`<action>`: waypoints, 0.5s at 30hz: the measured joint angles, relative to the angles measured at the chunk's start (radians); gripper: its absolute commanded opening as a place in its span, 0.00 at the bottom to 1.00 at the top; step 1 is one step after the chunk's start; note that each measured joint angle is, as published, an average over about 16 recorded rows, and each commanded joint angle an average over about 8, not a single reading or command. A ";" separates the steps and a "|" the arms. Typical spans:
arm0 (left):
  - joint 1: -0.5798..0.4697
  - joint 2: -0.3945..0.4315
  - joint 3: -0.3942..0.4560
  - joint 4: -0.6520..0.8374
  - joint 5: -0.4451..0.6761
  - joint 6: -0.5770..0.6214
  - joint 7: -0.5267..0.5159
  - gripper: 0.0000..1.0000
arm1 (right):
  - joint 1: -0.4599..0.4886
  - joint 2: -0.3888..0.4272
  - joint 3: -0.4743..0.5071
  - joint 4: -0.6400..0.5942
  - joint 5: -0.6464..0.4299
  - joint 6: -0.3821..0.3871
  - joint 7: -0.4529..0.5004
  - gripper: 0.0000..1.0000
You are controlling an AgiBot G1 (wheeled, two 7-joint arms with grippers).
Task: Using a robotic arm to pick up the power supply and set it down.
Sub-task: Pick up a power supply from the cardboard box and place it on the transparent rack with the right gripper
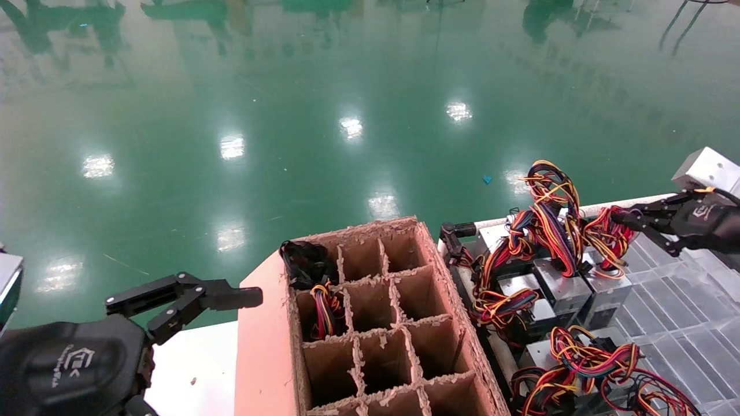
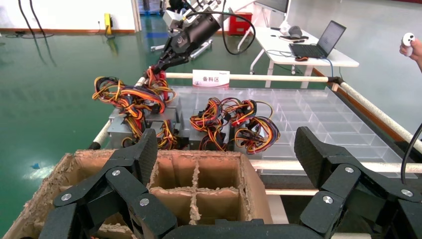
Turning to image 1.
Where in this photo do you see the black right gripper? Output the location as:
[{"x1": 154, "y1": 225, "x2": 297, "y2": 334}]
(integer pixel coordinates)
[{"x1": 612, "y1": 192, "x2": 740, "y2": 258}]

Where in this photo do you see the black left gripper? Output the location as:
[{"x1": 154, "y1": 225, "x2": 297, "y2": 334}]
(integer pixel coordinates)
[{"x1": 0, "y1": 272, "x2": 264, "y2": 416}]

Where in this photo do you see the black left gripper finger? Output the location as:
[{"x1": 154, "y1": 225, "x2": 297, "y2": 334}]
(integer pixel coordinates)
[{"x1": 147, "y1": 291, "x2": 264, "y2": 346}]

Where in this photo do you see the silver power supply with wires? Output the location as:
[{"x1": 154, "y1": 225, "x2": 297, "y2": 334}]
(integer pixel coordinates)
[{"x1": 580, "y1": 205, "x2": 642, "y2": 330}]

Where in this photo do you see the brown cardboard box with dividers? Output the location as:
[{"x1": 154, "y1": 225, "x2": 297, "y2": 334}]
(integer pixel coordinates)
[{"x1": 234, "y1": 217, "x2": 509, "y2": 416}]

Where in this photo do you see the clear plastic divider tray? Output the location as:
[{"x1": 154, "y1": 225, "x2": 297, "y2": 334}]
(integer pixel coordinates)
[{"x1": 578, "y1": 231, "x2": 740, "y2": 416}]

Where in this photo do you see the black pipe connector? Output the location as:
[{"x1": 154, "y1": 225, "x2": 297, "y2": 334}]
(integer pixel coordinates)
[{"x1": 438, "y1": 222, "x2": 480, "y2": 263}]

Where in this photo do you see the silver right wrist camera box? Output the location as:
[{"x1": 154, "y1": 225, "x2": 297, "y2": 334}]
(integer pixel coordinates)
[{"x1": 672, "y1": 147, "x2": 740, "y2": 198}]

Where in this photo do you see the black cable bundle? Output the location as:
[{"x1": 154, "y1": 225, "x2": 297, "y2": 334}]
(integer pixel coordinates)
[{"x1": 279, "y1": 240, "x2": 337, "y2": 291}]

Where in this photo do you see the power supply with coloured wires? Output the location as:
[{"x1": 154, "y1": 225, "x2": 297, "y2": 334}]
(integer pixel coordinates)
[
  {"x1": 517, "y1": 325, "x2": 641, "y2": 382},
  {"x1": 471, "y1": 273, "x2": 557, "y2": 339},
  {"x1": 308, "y1": 280, "x2": 346, "y2": 340},
  {"x1": 509, "y1": 367, "x2": 700, "y2": 416}
]

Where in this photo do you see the silver power supply tall wire loop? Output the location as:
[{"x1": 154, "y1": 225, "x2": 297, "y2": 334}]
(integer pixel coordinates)
[{"x1": 457, "y1": 160, "x2": 593, "y2": 315}]

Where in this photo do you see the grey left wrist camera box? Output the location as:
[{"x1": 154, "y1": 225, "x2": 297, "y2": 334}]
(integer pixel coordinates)
[{"x1": 0, "y1": 252, "x2": 24, "y2": 336}]

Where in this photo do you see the long white pipe rail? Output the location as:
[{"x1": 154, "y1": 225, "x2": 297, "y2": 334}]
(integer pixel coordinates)
[{"x1": 473, "y1": 194, "x2": 677, "y2": 232}]

